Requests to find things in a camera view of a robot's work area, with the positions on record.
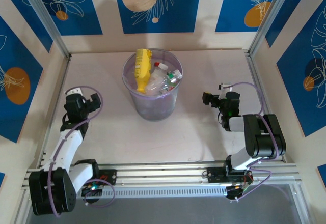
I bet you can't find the ribbed clear bottle white cap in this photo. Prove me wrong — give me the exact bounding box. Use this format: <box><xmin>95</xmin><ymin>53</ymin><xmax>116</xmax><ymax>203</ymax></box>
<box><xmin>159</xmin><ymin>83</ymin><xmax>176</xmax><ymax>95</ymax></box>

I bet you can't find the large clear bottle red label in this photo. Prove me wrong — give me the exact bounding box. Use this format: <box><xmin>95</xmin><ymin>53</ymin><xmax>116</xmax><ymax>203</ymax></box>
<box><xmin>144</xmin><ymin>72</ymin><xmax>169</xmax><ymax>95</ymax></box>

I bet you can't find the yellow plastic bottle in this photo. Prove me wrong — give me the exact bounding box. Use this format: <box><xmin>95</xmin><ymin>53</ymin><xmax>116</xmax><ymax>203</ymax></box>
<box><xmin>134</xmin><ymin>48</ymin><xmax>153</xmax><ymax>93</ymax></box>

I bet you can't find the translucent purple round bin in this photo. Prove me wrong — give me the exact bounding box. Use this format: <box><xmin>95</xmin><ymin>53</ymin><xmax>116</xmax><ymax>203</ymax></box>
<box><xmin>122</xmin><ymin>50</ymin><xmax>183</xmax><ymax>122</ymax></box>

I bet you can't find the grey metal panel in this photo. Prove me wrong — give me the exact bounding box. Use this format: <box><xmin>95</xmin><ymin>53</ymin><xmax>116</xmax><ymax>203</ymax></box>
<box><xmin>15</xmin><ymin>183</ymin><xmax>306</xmax><ymax>224</ymax></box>

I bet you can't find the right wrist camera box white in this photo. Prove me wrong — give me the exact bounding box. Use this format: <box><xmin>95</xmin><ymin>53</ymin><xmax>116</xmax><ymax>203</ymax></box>
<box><xmin>218</xmin><ymin>82</ymin><xmax>233</xmax><ymax>93</ymax></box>

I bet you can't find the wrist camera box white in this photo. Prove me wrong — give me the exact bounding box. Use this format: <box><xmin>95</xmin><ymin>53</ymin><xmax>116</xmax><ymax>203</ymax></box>
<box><xmin>65</xmin><ymin>88</ymin><xmax>84</xmax><ymax>96</ymax></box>
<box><xmin>218</xmin><ymin>82</ymin><xmax>233</xmax><ymax>93</ymax></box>

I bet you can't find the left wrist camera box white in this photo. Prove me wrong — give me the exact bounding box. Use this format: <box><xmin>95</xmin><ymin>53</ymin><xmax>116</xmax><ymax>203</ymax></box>
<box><xmin>65</xmin><ymin>88</ymin><xmax>84</xmax><ymax>96</ymax></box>

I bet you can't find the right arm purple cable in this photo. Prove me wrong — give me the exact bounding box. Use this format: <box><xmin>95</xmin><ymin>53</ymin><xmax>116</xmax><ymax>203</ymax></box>
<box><xmin>228</xmin><ymin>81</ymin><xmax>279</xmax><ymax>202</ymax></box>

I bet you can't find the aluminium table side rail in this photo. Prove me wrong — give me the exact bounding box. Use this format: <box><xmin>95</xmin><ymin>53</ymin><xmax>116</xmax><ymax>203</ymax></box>
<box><xmin>244</xmin><ymin>50</ymin><xmax>287</xmax><ymax>163</ymax></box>
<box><xmin>37</xmin><ymin>54</ymin><xmax>72</xmax><ymax>169</ymax></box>

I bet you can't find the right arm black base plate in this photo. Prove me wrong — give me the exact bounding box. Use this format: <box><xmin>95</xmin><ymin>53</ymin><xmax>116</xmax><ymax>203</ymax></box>
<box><xmin>207</xmin><ymin>166</ymin><xmax>253</xmax><ymax>184</ymax></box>

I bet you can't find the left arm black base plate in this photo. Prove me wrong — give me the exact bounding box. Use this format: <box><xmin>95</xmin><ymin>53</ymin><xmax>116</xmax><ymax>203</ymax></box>
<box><xmin>98</xmin><ymin>169</ymin><xmax>117</xmax><ymax>186</ymax></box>

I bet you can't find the aluminium mounting rail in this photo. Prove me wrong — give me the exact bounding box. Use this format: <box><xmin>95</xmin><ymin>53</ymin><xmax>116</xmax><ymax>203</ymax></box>
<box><xmin>21</xmin><ymin>161</ymin><xmax>303</xmax><ymax>190</ymax></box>

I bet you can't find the aluminium frame post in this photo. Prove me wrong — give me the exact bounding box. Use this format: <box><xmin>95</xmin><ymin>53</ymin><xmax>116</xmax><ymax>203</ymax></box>
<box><xmin>19</xmin><ymin>0</ymin><xmax>71</xmax><ymax>59</ymax></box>
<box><xmin>247</xmin><ymin>0</ymin><xmax>291</xmax><ymax>57</ymax></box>

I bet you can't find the grey slotted cable duct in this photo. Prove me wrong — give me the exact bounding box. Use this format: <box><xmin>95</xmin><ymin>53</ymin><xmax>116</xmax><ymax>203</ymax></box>
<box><xmin>76</xmin><ymin>187</ymin><xmax>229</xmax><ymax>199</ymax></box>

